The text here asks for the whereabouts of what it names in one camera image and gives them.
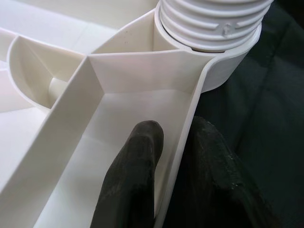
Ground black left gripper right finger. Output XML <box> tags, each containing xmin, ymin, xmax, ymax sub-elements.
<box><xmin>163</xmin><ymin>115</ymin><xmax>274</xmax><ymax>228</ymax></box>

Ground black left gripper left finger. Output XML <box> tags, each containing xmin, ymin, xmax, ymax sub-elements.
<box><xmin>91</xmin><ymin>120</ymin><xmax>166</xmax><ymax>228</ymax></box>

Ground white plastic table top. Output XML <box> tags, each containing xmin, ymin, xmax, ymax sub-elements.
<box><xmin>0</xmin><ymin>0</ymin><xmax>262</xmax><ymax>228</ymax></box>

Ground white plastic table leg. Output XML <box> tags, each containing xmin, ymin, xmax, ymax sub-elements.
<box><xmin>155</xmin><ymin>0</ymin><xmax>276</xmax><ymax>52</ymax></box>

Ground black table cloth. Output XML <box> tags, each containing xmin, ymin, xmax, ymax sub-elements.
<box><xmin>175</xmin><ymin>0</ymin><xmax>304</xmax><ymax>228</ymax></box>

